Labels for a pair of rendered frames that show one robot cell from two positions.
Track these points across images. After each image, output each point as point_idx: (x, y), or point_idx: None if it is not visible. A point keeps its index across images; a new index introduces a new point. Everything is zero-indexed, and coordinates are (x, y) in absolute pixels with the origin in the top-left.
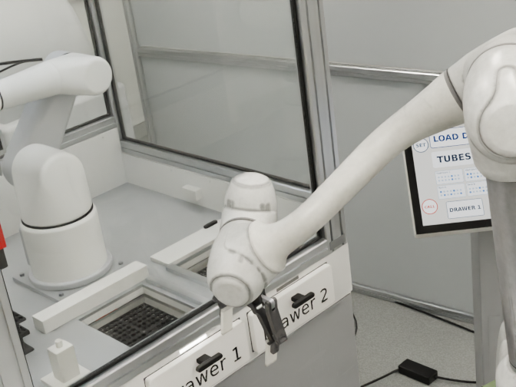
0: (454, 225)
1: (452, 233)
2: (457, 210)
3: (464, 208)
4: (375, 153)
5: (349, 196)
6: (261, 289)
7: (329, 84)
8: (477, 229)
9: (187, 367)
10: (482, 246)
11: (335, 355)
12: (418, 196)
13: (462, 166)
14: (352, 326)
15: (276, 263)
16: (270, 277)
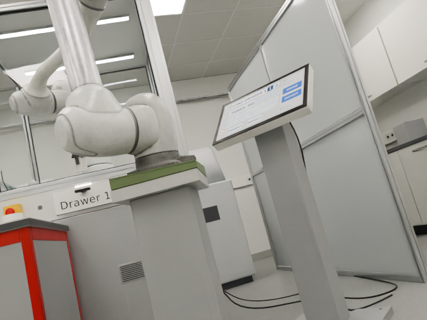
0: (228, 136)
1: (229, 142)
2: (231, 130)
3: (235, 128)
4: None
5: (55, 58)
6: (22, 101)
7: (169, 82)
8: (239, 136)
9: (75, 193)
10: (261, 156)
11: None
12: (218, 130)
13: (240, 112)
14: None
15: (30, 91)
16: (30, 98)
